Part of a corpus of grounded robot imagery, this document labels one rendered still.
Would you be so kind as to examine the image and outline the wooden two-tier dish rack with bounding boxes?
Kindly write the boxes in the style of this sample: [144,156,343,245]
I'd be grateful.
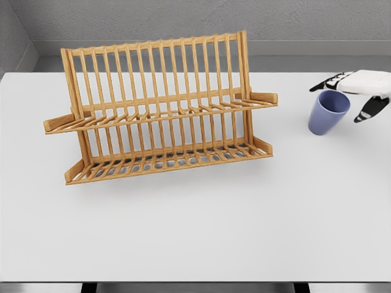
[43,30,279,186]

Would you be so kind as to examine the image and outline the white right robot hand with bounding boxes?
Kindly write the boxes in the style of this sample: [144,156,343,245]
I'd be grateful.
[309,70,391,124]

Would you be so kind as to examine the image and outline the blue plastic cup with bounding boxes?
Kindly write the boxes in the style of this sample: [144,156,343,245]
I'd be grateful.
[307,89,351,136]

